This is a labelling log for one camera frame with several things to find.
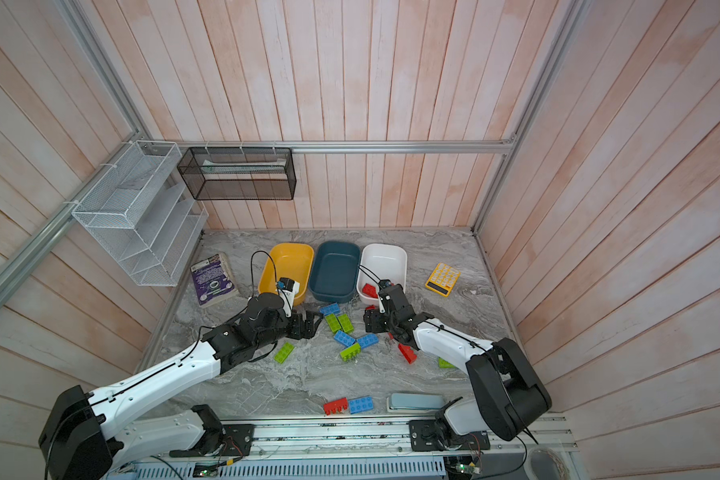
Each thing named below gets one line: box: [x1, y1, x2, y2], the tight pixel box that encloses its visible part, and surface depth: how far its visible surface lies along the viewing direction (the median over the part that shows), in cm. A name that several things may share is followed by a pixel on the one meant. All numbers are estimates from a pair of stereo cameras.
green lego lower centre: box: [340, 342, 361, 362], surface depth 88 cm
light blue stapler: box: [386, 393, 445, 413], surface depth 79 cm
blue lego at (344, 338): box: [333, 330, 356, 347], surface depth 92 cm
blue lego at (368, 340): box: [357, 334, 379, 349], surface depth 91 cm
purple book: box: [190, 253, 240, 308], surface depth 103 cm
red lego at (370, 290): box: [362, 283, 379, 299], surface depth 103 cm
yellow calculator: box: [424, 262, 462, 297], surface depth 106 cm
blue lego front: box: [349, 396, 374, 415], surface depth 80 cm
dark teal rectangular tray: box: [308, 240, 361, 303], surface depth 109 cm
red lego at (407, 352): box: [398, 343, 417, 364], surface depth 88 cm
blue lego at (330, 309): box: [319, 303, 340, 316], surface depth 100 cm
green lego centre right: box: [338, 313, 354, 334], surface depth 94 cm
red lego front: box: [323, 397, 348, 416], surface depth 79 cm
